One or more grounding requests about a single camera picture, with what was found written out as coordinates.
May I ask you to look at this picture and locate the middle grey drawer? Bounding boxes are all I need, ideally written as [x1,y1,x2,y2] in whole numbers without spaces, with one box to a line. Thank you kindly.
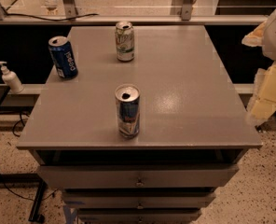
[62,191,215,209]

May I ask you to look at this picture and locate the white pump dispenser bottle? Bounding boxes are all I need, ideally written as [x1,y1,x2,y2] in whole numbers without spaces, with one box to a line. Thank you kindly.
[0,61,23,93]

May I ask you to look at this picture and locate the Red Bull can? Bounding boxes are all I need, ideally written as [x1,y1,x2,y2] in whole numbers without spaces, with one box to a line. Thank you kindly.
[115,84,140,138]

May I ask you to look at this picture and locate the grey drawer cabinet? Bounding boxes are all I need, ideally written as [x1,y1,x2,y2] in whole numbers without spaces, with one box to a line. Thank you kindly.
[19,26,261,224]

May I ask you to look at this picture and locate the black floor cables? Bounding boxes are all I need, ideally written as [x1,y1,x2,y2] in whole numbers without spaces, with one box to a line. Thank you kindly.
[0,110,60,203]

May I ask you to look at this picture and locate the metal bracket post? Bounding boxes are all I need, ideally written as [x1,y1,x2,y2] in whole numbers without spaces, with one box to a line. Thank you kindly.
[181,0,194,21]
[62,0,78,19]

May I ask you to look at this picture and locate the left metal bracket post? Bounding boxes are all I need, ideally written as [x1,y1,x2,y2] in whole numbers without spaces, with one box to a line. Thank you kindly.
[62,0,78,19]

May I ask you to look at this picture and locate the blue Pepsi can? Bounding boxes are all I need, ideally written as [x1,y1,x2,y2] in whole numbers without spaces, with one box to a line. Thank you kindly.
[48,35,78,79]

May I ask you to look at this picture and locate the green and white soda can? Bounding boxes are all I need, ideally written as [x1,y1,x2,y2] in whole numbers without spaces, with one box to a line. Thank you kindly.
[115,21,134,62]

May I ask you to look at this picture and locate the top grey drawer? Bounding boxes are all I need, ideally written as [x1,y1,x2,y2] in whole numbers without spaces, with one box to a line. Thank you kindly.
[37,164,239,189]

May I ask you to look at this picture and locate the right metal bracket post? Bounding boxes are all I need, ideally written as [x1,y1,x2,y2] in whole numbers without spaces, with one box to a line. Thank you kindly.
[181,0,194,21]

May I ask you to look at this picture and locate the black cable on ledge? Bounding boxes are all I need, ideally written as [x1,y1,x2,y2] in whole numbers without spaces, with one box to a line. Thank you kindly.
[1,12,99,22]

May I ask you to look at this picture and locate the bottom grey drawer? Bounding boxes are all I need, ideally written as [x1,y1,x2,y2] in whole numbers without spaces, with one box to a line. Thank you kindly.
[78,209,200,224]

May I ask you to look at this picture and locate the black table leg stand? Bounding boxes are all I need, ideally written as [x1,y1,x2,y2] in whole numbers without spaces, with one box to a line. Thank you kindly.
[0,85,47,223]

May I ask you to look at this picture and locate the grey drawer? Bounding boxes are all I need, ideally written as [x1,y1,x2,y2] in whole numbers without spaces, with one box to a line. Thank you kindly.
[62,191,215,209]
[37,164,239,189]
[78,209,200,224]

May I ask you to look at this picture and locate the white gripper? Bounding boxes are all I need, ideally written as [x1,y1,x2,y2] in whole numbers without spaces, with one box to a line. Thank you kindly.
[241,8,276,126]

